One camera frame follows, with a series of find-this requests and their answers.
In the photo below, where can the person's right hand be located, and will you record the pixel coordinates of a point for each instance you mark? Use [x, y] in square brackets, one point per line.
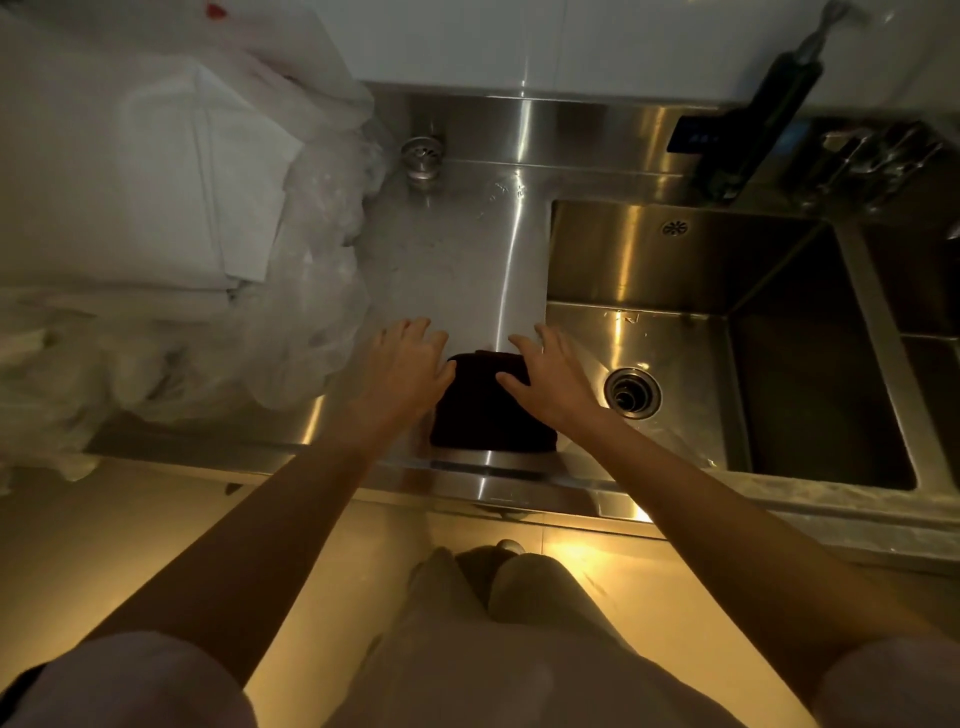
[562, 390]

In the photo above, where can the person's left hand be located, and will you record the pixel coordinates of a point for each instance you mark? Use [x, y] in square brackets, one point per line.
[405, 390]

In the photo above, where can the dark brown cleaning cloth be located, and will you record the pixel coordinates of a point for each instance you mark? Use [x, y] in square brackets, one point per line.
[480, 420]

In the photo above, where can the stainless steel sink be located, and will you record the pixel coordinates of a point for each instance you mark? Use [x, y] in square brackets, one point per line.
[465, 255]

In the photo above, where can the person's right forearm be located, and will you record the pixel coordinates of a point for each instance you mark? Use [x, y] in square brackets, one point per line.
[735, 547]

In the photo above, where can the person's left forearm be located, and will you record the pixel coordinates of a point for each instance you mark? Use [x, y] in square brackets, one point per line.
[247, 547]

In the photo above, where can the metal drain strainer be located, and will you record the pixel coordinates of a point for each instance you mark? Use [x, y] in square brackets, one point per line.
[421, 157]

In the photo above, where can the white plastic bags pile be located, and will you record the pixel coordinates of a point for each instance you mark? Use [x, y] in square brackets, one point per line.
[315, 285]

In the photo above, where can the light trousers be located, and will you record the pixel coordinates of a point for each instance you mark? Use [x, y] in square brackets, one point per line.
[465, 660]

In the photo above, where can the small dark rectangular panel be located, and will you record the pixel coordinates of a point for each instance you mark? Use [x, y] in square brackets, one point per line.
[694, 135]

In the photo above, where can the dark pump bottle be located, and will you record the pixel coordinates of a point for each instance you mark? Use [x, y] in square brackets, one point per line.
[765, 112]

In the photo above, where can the chrome faucet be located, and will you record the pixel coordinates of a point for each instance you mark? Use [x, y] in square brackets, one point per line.
[862, 157]

